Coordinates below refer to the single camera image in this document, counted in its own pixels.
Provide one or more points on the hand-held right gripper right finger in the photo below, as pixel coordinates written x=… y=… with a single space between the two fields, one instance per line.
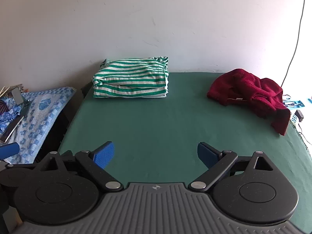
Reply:
x=206 y=154

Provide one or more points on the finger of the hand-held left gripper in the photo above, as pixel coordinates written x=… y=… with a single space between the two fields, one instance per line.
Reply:
x=8 y=150

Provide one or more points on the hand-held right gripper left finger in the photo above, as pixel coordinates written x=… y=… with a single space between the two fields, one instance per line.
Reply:
x=106 y=154

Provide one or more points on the green striped shirt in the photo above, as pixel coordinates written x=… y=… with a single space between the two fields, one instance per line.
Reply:
x=131 y=78

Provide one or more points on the blue patterned cloth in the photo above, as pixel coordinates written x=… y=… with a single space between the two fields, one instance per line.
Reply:
x=43 y=117

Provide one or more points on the phone on green stand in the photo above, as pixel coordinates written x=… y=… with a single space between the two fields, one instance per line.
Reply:
x=17 y=95

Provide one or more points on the green blanket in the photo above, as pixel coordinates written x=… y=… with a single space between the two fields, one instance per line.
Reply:
x=158 y=121

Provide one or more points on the dark red sweater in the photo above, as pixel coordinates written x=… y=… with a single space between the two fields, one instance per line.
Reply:
x=243 y=85

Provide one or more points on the white power strip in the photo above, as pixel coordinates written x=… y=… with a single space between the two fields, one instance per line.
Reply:
x=294 y=120

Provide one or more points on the black power adapter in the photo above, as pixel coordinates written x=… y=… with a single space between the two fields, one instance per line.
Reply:
x=299 y=115

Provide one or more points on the blue tray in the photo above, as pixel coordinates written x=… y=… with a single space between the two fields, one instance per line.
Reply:
x=293 y=103

